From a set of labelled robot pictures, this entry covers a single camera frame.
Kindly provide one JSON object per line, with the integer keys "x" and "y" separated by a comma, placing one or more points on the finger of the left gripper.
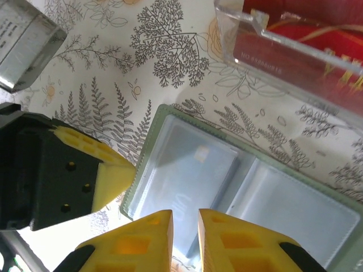
{"x": 73, "y": 181}

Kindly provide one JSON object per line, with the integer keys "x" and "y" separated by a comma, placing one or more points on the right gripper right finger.
{"x": 241, "y": 249}

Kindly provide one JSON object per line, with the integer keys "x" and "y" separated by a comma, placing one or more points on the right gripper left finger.
{"x": 127, "y": 249}

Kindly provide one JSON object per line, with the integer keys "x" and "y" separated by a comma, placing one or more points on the pale green card holder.
{"x": 283, "y": 204}

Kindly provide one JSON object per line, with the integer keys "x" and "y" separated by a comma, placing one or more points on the clear acrylic card stand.
{"x": 225, "y": 31}

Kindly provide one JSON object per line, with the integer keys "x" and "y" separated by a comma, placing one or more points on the red blue card deck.
{"x": 326, "y": 42}

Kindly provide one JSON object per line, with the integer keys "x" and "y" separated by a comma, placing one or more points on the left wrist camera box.
{"x": 28, "y": 42}

